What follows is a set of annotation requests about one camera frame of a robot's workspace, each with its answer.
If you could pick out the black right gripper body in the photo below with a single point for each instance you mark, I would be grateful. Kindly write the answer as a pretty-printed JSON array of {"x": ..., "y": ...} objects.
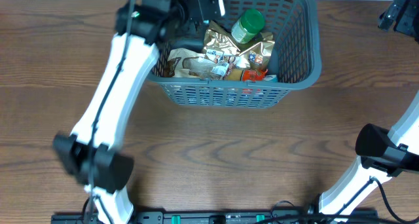
[{"x": 393, "y": 13}]

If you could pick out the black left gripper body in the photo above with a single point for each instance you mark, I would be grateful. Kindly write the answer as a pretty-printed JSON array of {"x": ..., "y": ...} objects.
[{"x": 179, "y": 10}]

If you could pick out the white packet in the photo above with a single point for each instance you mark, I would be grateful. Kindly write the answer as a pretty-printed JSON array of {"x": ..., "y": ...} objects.
[{"x": 206, "y": 10}]

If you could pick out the brown white snack bag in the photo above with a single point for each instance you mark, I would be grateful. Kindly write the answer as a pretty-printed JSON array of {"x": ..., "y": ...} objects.
[{"x": 213, "y": 64}]

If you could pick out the green lid glass jar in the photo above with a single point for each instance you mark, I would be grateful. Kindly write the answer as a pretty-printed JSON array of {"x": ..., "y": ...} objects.
[{"x": 247, "y": 26}]

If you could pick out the spaghetti pasta packet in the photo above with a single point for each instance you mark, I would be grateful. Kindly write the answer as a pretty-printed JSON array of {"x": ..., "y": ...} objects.
[{"x": 246, "y": 75}]

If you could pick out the gold foil coffee bag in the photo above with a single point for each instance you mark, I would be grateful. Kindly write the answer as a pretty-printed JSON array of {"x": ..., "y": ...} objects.
[{"x": 220, "y": 45}]

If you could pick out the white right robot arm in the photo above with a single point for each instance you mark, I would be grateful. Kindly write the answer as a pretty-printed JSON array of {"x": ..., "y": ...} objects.
[{"x": 381, "y": 154}]

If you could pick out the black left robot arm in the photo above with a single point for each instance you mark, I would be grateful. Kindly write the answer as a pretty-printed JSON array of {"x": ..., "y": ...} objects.
[{"x": 91, "y": 152}]

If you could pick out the grey plastic basket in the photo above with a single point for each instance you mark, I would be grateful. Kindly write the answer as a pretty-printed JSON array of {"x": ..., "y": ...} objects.
[{"x": 296, "y": 59}]

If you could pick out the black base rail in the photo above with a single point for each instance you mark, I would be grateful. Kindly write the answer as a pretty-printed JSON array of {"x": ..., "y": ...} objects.
[{"x": 159, "y": 217}]

